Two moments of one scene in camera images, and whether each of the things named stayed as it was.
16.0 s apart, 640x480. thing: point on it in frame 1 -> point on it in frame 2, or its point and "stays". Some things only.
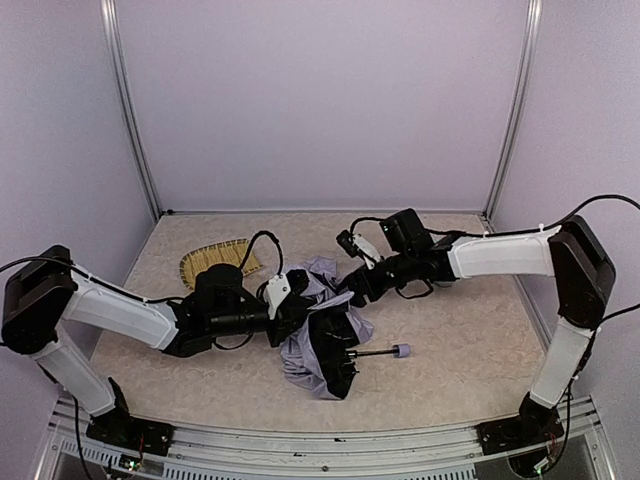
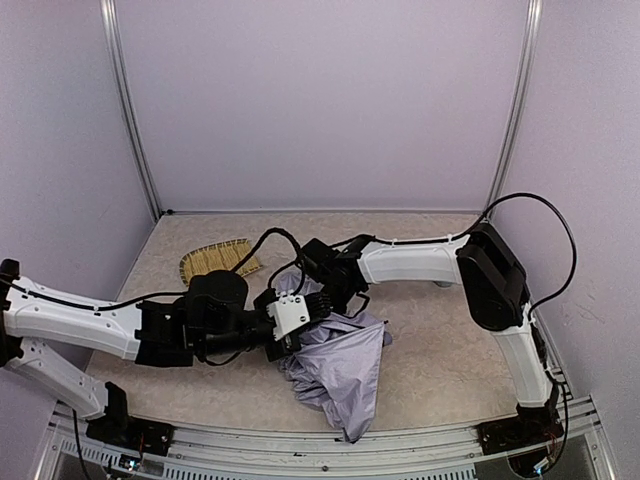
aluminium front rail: [430, 452] stays
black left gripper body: [279, 326] -> [276, 347]
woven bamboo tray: [228, 252] stays
